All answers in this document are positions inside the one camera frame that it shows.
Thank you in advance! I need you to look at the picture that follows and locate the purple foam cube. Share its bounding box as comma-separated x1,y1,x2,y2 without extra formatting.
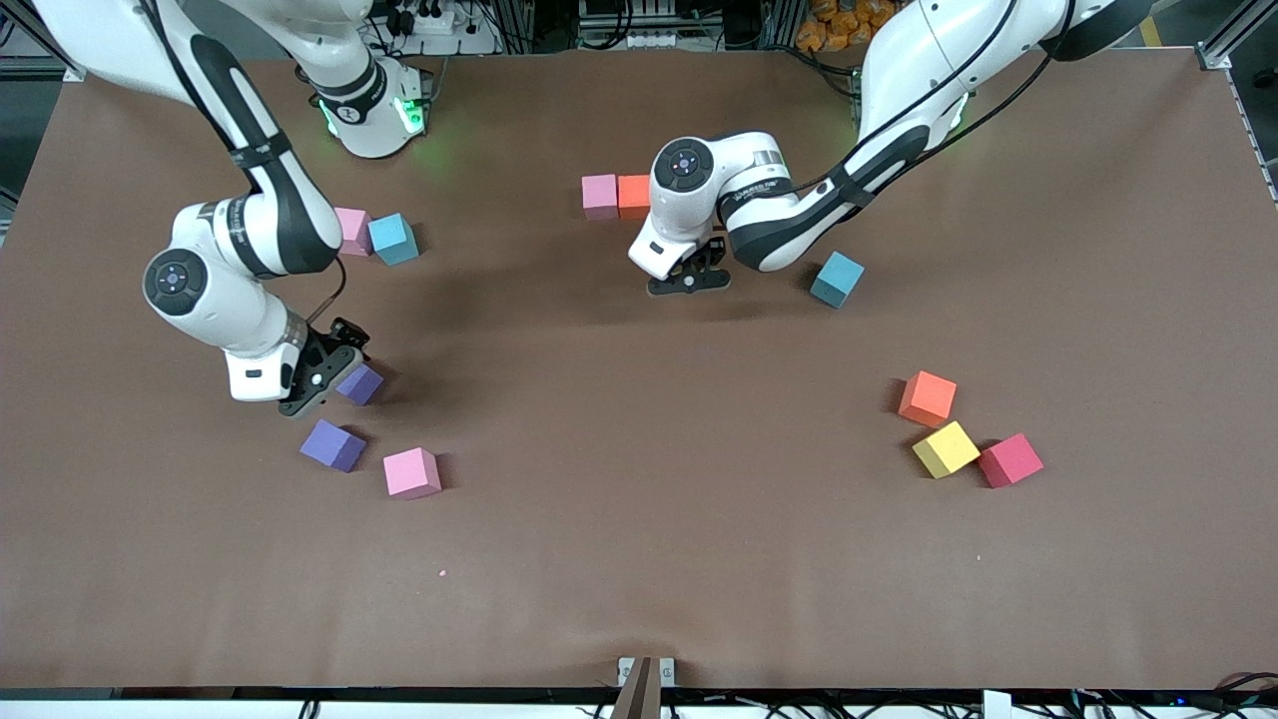
299,417,367,473
336,362,385,406

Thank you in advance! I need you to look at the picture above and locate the blue foam cube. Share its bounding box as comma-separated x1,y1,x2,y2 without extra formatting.
367,212,421,267
809,250,867,310

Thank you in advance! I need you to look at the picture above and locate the white electrical device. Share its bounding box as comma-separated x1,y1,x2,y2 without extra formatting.
577,0,700,51

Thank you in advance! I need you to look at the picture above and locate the brown paper table cover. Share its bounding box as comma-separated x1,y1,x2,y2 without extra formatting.
0,48,1278,690

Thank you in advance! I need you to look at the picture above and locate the orange snack bag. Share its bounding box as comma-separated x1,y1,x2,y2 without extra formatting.
796,0,900,53

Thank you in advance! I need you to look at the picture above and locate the white power strip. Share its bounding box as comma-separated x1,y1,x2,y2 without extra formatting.
374,0,500,56

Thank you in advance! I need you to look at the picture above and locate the yellow foam cube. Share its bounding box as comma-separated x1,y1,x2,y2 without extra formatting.
911,419,982,480

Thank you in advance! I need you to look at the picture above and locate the magenta foam cube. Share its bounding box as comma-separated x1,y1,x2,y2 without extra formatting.
976,431,1045,489

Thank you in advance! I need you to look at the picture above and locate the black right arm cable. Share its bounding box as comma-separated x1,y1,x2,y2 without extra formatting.
138,0,348,327

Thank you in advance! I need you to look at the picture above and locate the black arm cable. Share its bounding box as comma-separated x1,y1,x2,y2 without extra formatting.
138,0,348,327
789,0,1079,196

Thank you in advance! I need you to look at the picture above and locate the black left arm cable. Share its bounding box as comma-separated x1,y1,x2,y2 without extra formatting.
789,0,1079,196

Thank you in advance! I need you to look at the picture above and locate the aluminium frame profile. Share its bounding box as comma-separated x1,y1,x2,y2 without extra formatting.
1196,0,1278,73
0,0,91,81

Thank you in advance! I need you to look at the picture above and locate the small metal bracket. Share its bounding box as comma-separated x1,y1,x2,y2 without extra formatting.
617,656,676,688

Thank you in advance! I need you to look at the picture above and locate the brown post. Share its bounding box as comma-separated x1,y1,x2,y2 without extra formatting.
611,656,662,719

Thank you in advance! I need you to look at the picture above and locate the aluminium table side rail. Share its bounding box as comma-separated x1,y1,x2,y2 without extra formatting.
1226,70,1278,209

